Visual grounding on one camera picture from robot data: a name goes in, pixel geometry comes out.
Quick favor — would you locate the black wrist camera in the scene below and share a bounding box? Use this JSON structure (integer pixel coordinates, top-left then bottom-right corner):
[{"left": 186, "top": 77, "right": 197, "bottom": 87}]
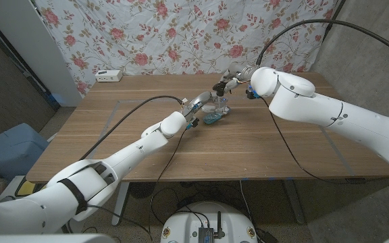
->
[
  {"left": 246, "top": 85, "right": 260, "bottom": 100},
  {"left": 186, "top": 117, "right": 201, "bottom": 131}
]

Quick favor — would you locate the white partition board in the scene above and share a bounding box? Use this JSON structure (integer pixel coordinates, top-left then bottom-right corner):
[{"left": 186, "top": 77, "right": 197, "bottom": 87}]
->
[{"left": 0, "top": 0, "right": 83, "bottom": 108}]

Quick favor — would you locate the grey floor cable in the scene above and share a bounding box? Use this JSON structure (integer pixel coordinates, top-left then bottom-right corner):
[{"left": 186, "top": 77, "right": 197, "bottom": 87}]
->
[{"left": 239, "top": 180, "right": 253, "bottom": 219}]

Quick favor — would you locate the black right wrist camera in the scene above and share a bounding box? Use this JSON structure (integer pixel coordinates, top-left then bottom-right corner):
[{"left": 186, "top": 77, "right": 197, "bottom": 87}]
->
[{"left": 246, "top": 85, "right": 260, "bottom": 100}]

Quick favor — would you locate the clear plastic bottle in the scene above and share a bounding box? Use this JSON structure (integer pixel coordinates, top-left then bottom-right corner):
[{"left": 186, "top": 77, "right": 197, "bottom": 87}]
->
[{"left": 211, "top": 94, "right": 231, "bottom": 115}]

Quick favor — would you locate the blue storage bin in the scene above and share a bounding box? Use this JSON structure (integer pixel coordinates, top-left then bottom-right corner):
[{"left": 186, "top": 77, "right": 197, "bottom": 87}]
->
[{"left": 0, "top": 122, "right": 49, "bottom": 182}]

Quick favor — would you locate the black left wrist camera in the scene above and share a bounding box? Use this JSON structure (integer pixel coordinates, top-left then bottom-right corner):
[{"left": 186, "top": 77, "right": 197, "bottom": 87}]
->
[{"left": 186, "top": 117, "right": 201, "bottom": 131}]

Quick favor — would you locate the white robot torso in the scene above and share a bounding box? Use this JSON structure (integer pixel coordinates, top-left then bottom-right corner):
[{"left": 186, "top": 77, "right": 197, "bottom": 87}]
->
[{"left": 159, "top": 201, "right": 259, "bottom": 243}]

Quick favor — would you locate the black round floor fan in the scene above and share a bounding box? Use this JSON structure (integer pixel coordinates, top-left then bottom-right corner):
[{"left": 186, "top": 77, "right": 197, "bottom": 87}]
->
[{"left": 128, "top": 182, "right": 157, "bottom": 199}]

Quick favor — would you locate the black trigger spray cap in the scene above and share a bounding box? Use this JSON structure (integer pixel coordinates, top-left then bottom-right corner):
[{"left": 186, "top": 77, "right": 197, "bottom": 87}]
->
[{"left": 212, "top": 82, "right": 228, "bottom": 98}]

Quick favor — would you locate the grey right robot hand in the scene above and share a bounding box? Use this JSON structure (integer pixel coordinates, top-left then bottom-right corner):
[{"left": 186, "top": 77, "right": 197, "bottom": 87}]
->
[{"left": 219, "top": 63, "right": 259, "bottom": 94}]

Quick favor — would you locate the thin black left wrist cable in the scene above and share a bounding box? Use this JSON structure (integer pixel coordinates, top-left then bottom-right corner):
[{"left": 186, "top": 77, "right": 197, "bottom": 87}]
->
[{"left": 147, "top": 126, "right": 192, "bottom": 242}]

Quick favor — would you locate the white table leg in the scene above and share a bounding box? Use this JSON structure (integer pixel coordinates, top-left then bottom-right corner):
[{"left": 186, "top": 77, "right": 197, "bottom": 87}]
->
[{"left": 111, "top": 182, "right": 130, "bottom": 227}]

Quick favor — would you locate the white power strip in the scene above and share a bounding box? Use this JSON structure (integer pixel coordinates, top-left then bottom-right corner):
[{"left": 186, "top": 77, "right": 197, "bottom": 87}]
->
[{"left": 95, "top": 69, "right": 124, "bottom": 83}]

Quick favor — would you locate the floral backdrop cloth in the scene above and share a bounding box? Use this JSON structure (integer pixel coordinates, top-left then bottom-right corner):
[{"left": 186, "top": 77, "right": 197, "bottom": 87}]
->
[{"left": 34, "top": 0, "right": 339, "bottom": 97}]

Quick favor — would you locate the grey table leg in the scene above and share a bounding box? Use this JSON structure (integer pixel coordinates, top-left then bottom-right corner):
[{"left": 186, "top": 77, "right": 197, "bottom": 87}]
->
[{"left": 284, "top": 178, "right": 306, "bottom": 225}]

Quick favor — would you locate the teal toy phone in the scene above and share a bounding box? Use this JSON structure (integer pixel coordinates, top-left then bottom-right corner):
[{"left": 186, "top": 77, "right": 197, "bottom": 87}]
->
[{"left": 203, "top": 111, "right": 228, "bottom": 125}]

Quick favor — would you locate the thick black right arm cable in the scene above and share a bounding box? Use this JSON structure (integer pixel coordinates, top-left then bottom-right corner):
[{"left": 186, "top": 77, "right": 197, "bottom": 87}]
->
[{"left": 255, "top": 19, "right": 389, "bottom": 67}]

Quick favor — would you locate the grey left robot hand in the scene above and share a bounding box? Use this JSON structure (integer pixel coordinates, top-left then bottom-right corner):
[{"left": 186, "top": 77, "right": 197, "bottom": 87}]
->
[{"left": 182, "top": 90, "right": 231, "bottom": 121}]

